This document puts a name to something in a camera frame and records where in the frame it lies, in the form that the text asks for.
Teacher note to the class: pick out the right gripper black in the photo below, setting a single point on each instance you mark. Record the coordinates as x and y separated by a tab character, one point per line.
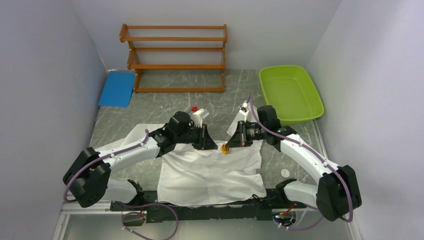
240	138

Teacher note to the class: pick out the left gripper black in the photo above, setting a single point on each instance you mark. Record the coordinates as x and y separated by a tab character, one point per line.
205	141

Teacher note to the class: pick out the yellow brooch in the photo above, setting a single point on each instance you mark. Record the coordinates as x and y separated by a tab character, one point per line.
224	149

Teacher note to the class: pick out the white shirt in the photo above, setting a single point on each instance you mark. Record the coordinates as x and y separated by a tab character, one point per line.
190	177

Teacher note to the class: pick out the white round brooch backing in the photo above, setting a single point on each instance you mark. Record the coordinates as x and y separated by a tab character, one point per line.
285	173

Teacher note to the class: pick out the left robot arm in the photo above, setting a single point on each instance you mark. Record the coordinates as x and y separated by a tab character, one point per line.
89	181

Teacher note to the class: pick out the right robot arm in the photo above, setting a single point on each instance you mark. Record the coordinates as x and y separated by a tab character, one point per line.
335	193

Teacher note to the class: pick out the green plastic basin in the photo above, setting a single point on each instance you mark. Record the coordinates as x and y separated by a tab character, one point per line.
292	93

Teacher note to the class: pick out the wooden shoe rack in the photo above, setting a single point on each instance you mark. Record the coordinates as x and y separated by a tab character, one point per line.
176	47

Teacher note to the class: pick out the blue board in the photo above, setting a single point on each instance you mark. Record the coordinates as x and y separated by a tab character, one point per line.
118	89

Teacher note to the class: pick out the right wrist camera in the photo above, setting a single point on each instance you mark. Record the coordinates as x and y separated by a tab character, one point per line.
244	111

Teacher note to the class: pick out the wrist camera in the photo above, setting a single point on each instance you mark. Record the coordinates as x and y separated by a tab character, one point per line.
198	115
244	111

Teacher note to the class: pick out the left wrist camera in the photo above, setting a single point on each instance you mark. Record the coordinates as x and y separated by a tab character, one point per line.
198	115

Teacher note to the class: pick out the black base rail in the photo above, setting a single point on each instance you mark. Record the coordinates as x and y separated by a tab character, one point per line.
258	208

